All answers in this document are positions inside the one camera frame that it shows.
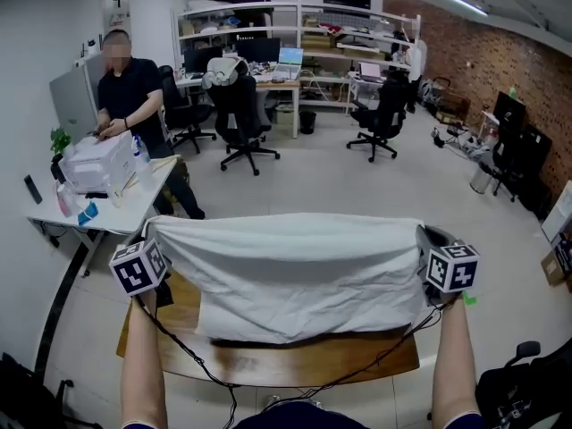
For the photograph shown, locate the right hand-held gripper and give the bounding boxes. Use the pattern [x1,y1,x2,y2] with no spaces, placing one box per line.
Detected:
[415,224,481,308]

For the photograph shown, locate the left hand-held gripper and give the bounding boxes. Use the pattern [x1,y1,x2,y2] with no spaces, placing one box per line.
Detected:
[109,220,175,308]

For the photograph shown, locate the white cloth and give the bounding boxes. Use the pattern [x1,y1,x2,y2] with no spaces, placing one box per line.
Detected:
[146,212,431,345]

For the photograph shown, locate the person's left forearm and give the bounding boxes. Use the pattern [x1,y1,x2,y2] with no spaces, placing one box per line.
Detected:
[119,287,170,429]

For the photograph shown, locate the person's right forearm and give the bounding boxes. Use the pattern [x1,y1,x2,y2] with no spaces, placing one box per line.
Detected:
[430,296,483,429]

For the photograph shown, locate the steel waste bin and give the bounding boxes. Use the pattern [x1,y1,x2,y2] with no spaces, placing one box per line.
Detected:
[469,160,493,195]

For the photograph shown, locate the pink bottle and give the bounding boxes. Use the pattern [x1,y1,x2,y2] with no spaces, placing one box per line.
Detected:
[55,182,73,219]

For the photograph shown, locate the clear spray bottle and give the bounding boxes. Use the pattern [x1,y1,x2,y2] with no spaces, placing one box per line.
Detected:
[131,133,156,192]

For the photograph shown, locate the cardboard box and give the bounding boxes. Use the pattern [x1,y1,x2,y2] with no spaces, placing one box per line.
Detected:
[539,232,572,289]

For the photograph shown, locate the white carton box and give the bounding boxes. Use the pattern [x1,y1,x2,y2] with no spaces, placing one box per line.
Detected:
[64,130,137,195]

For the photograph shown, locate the black phone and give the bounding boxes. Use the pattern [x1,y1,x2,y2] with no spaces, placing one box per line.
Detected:
[23,173,44,206]

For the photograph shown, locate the black equipment rack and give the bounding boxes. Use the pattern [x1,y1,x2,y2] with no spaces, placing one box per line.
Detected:
[490,122,554,205]

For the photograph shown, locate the small green potted plant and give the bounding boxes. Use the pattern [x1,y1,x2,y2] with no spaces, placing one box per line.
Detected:
[48,126,73,160]

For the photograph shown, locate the black monitor on stand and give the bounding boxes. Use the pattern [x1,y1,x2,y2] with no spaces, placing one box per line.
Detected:
[492,90,528,130]

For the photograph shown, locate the silver monitor back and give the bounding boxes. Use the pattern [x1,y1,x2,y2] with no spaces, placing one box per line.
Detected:
[47,66,100,146]

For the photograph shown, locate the black office chair with jacket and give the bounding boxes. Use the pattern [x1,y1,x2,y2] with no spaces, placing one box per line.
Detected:
[204,58,282,177]

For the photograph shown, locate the black waste bin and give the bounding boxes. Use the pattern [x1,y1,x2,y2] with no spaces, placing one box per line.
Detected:
[298,110,318,136]

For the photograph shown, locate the person's dark blue clothing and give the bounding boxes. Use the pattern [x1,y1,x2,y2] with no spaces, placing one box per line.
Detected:
[120,399,486,429]

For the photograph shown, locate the pink open laptop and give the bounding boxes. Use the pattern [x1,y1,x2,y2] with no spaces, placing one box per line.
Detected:
[357,61,386,83]

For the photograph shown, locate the white jacket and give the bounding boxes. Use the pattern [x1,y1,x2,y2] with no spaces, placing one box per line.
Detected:
[200,56,251,90]

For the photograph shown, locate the black computer monitor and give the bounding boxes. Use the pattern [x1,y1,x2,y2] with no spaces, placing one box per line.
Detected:
[182,46,223,76]
[235,37,282,64]

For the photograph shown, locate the white computer desk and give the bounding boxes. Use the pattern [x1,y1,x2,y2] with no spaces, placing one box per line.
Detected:
[174,74,302,140]

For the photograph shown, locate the white shelving unit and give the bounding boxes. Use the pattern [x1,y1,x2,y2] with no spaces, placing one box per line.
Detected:
[171,0,424,116]

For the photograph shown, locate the silver open laptop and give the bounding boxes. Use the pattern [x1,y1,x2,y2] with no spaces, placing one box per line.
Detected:
[270,46,306,83]

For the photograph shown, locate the ceiling tube light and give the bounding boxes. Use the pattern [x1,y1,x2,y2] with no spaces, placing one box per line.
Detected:
[428,0,489,18]

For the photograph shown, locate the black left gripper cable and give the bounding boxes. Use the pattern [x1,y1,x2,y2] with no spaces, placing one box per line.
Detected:
[133,293,240,429]

